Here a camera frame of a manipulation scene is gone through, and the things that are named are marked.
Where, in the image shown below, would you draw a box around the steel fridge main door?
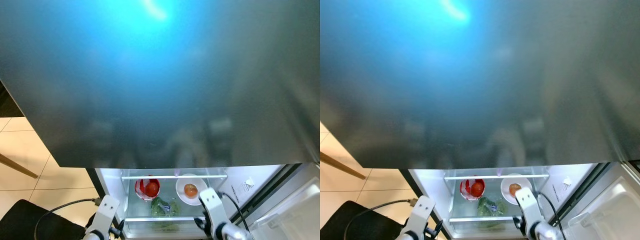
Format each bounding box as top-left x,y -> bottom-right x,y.
560,160 -> 640,240
239,162 -> 321,240

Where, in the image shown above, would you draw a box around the steel fridge freezer door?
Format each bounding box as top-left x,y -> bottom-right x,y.
320,0 -> 640,169
0,0 -> 321,169

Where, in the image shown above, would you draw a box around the green leafy vegetables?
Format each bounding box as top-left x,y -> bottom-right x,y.
149,196 -> 183,232
476,196 -> 507,231

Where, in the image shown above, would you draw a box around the red bowl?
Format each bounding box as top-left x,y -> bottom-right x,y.
459,178 -> 486,201
134,178 -> 161,201

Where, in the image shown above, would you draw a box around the black rug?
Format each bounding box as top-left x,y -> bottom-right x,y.
320,200 -> 416,240
0,199 -> 96,240

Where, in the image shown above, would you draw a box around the wooden table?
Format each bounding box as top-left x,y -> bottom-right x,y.
0,152 -> 39,180
320,151 -> 367,181

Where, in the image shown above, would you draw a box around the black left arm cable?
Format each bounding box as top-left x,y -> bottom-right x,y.
33,198 -> 103,240
352,198 -> 418,240

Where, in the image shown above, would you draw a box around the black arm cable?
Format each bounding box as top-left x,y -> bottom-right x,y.
352,198 -> 418,240
537,191 -> 566,236
219,191 -> 251,236
33,198 -> 103,240

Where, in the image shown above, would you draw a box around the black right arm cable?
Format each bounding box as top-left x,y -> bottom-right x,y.
219,191 -> 251,236
537,191 -> 566,236

